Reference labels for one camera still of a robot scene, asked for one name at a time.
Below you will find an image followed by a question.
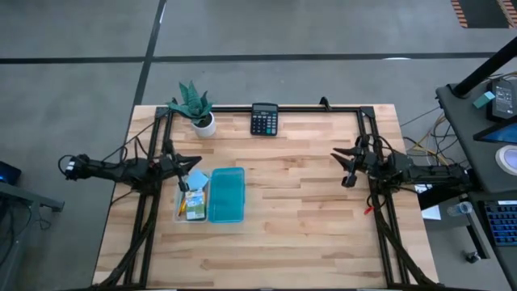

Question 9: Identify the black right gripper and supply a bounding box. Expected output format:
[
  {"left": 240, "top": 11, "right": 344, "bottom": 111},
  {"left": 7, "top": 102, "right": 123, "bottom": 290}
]
[{"left": 330, "top": 135, "right": 383, "bottom": 188}]

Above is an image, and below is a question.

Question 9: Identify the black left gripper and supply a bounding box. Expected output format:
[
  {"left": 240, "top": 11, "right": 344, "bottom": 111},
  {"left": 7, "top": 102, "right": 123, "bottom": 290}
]
[{"left": 159, "top": 139, "right": 203, "bottom": 193}]

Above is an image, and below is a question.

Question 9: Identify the blue sticky note pad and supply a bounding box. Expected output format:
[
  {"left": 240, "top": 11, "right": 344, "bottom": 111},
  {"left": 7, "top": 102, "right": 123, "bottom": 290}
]
[{"left": 186, "top": 169, "right": 209, "bottom": 192}]

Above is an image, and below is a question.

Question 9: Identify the yellow green crayon box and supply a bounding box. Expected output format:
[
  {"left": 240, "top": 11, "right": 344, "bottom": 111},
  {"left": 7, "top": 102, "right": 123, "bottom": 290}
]
[{"left": 184, "top": 189, "right": 208, "bottom": 221}]

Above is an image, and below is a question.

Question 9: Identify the white plant pot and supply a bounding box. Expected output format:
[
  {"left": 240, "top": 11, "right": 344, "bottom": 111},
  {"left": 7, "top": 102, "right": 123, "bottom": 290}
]
[{"left": 191, "top": 112, "right": 217, "bottom": 138}]

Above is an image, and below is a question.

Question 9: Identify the clear blue-lidded pencil box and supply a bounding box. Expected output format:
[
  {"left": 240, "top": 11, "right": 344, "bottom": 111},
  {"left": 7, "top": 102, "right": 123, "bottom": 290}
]
[{"left": 173, "top": 167, "right": 246, "bottom": 224}]

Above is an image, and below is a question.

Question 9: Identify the green succulent plant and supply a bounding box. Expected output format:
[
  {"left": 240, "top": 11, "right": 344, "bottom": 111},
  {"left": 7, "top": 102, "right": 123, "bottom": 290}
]
[{"left": 167, "top": 80, "right": 214, "bottom": 127}]

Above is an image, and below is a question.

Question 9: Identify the black desk calculator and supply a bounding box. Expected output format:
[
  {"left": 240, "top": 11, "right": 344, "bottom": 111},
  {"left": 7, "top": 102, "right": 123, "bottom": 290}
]
[{"left": 250, "top": 102, "right": 280, "bottom": 137}]

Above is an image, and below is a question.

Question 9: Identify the white paper sheet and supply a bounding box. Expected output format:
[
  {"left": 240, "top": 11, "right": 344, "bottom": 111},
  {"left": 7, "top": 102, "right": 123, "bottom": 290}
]
[{"left": 414, "top": 185, "right": 443, "bottom": 221}]

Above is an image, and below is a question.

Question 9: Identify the dark grey side table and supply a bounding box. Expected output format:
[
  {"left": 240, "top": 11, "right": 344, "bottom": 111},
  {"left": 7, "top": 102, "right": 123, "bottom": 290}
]
[{"left": 435, "top": 78, "right": 517, "bottom": 291}]

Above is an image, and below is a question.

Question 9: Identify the clear water bottle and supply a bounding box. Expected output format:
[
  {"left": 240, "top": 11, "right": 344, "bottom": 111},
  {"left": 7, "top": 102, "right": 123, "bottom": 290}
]
[{"left": 446, "top": 200, "right": 473, "bottom": 217}]

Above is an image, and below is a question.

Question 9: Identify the small teal box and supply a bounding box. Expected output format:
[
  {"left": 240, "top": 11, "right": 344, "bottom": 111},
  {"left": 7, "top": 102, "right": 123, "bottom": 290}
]
[{"left": 472, "top": 91, "right": 497, "bottom": 109}]

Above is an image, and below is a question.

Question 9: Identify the black tablet screen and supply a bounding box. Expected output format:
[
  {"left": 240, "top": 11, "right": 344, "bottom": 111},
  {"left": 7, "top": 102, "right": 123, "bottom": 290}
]
[{"left": 473, "top": 120, "right": 517, "bottom": 145}]

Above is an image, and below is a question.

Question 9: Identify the white tape roll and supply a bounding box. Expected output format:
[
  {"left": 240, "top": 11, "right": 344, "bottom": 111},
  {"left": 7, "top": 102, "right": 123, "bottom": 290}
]
[{"left": 494, "top": 144, "right": 517, "bottom": 177}]

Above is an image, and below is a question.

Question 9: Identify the black slanted pole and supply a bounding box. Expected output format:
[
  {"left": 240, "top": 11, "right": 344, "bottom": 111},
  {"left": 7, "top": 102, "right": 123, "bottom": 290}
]
[{"left": 451, "top": 36, "right": 517, "bottom": 99}]

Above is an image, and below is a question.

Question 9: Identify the black power adapter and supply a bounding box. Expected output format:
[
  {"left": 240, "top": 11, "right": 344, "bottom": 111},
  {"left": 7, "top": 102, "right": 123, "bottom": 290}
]
[{"left": 486, "top": 78, "right": 516, "bottom": 120}]

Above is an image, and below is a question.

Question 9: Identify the backlit black keyboard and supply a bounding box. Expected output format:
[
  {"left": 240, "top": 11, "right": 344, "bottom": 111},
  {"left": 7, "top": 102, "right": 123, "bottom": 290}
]
[{"left": 483, "top": 200, "right": 517, "bottom": 247}]

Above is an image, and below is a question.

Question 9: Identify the grey desk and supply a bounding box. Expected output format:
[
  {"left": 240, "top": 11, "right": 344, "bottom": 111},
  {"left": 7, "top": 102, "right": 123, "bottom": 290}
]
[{"left": 0, "top": 181, "right": 65, "bottom": 291}]

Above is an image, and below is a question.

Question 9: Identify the black device with blue light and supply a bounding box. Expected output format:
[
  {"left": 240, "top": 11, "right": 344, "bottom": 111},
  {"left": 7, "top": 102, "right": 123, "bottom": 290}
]
[{"left": 0, "top": 160, "right": 22, "bottom": 186}]

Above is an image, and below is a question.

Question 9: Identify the black red-edged mat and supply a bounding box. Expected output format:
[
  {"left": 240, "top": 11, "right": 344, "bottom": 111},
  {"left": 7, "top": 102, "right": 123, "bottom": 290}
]
[{"left": 450, "top": 0, "right": 517, "bottom": 29}]

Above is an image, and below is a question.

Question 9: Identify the loose cable bundle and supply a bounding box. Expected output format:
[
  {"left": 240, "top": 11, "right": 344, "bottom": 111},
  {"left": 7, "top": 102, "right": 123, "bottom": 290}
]
[{"left": 399, "top": 104, "right": 461, "bottom": 167}]

